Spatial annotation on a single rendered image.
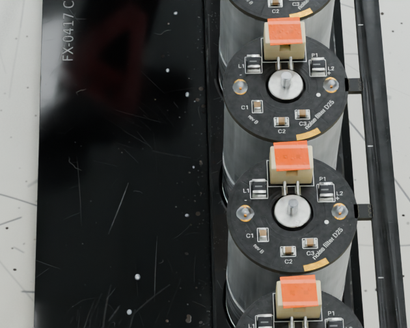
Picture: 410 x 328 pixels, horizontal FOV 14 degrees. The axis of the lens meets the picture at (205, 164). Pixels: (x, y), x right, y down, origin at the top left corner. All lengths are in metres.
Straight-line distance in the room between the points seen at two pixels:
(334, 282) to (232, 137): 0.04
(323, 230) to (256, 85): 0.03
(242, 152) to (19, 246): 0.07
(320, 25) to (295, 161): 0.04
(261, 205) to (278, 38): 0.03
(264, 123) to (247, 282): 0.03
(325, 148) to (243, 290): 0.03
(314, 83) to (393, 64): 0.08
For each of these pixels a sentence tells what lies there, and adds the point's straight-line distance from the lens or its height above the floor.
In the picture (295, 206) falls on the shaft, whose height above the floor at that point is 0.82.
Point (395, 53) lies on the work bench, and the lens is 0.41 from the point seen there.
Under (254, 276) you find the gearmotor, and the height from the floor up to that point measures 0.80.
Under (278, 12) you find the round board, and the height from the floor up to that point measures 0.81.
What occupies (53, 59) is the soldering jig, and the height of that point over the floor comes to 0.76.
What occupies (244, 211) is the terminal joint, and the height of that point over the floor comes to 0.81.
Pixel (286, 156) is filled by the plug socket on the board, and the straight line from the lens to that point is 0.32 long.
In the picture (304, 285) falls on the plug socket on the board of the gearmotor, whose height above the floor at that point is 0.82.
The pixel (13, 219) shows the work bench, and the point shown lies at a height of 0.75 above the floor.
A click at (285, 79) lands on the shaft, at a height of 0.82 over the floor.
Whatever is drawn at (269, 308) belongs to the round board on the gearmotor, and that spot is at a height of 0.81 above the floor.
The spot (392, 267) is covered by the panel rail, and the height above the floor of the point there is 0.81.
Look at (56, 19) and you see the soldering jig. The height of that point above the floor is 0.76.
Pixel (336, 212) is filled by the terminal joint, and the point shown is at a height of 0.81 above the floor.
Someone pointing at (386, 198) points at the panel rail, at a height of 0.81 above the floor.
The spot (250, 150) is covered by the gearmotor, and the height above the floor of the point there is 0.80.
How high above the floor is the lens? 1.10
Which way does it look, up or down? 62 degrees down
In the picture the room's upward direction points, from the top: straight up
